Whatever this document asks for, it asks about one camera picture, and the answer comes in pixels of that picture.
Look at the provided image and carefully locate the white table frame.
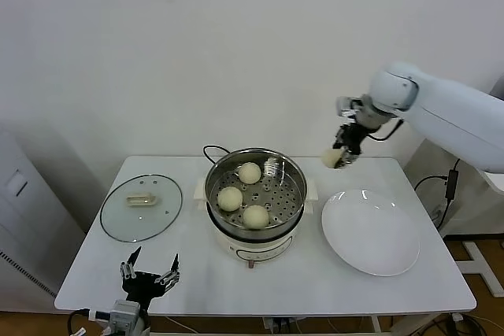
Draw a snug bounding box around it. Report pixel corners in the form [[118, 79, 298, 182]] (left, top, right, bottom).
[[135, 314, 383, 336]]

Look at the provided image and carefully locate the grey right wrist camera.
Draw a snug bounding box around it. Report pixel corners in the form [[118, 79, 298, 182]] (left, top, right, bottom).
[[335, 95, 358, 116]]

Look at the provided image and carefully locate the stainless steel steamer basket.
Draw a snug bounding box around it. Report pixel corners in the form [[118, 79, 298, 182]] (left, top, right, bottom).
[[205, 148, 309, 239]]

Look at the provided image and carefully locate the white round plate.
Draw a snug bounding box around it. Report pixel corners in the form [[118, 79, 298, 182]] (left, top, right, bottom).
[[321, 189, 421, 277]]

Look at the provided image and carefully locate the cream electric cooker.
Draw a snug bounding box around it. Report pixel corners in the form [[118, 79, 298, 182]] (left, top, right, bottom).
[[192, 176, 319, 270]]

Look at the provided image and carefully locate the black power adapter with cable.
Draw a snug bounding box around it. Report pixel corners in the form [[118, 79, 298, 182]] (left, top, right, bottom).
[[413, 158, 461, 231]]

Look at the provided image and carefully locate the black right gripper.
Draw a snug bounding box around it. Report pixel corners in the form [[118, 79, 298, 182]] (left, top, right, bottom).
[[332, 123, 367, 171]]

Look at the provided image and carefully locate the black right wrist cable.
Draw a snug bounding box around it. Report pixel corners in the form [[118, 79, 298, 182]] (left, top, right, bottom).
[[368, 117, 406, 142]]

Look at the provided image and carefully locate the white grey cabinet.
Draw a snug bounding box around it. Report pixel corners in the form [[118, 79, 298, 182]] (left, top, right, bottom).
[[0, 123, 87, 305]]

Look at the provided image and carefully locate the white floor stand base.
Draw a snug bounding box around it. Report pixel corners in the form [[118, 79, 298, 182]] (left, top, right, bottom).
[[462, 241, 504, 296]]

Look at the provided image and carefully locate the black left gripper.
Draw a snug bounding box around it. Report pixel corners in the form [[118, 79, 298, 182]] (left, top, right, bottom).
[[120, 246, 181, 305]]

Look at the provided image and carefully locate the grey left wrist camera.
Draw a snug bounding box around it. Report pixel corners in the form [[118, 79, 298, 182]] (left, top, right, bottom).
[[109, 299, 141, 327]]

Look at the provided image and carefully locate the black cooker power cord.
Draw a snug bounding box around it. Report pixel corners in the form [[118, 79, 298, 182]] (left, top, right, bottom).
[[202, 145, 233, 166]]

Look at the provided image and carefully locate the round glass pot lid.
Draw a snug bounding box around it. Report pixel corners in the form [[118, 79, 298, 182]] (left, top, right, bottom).
[[99, 173, 185, 243]]

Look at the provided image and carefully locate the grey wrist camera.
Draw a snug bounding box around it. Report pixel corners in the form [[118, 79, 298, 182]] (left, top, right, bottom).
[[335, 95, 358, 116], [109, 299, 141, 327]]

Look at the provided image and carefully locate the white side desk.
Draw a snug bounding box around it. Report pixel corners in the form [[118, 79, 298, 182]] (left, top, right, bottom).
[[405, 138, 504, 238]]

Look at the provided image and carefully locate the white steamed baozi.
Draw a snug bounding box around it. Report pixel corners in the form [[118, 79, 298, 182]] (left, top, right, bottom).
[[242, 205, 271, 231], [321, 148, 343, 169], [217, 186, 243, 212], [238, 161, 262, 185]]

